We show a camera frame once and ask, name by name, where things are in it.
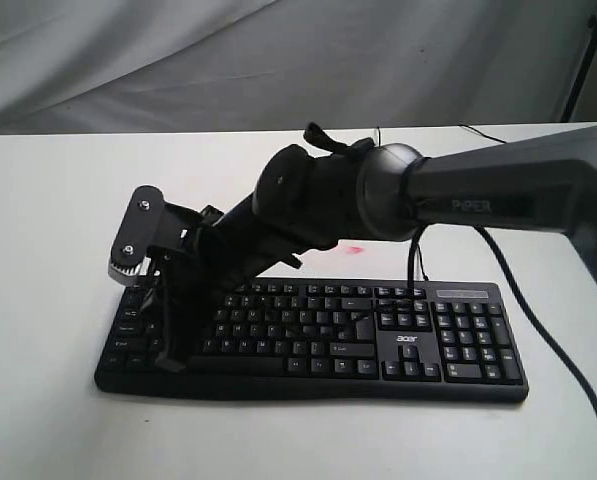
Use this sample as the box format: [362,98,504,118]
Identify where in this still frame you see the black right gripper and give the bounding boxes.
[140,199,258,373]

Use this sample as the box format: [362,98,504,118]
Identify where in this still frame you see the black acer keyboard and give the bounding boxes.
[94,277,529,404]

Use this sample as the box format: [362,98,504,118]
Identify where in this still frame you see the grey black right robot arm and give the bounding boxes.
[156,124,597,373]

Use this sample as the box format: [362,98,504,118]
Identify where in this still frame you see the white backdrop cloth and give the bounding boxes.
[0,1,597,134]

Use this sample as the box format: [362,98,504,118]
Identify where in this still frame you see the black tripod stand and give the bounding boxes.
[559,11,597,123]

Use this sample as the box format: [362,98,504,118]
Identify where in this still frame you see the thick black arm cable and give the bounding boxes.
[377,224,597,466]

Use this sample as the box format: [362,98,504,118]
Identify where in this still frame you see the thin black cable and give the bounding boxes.
[370,123,509,146]

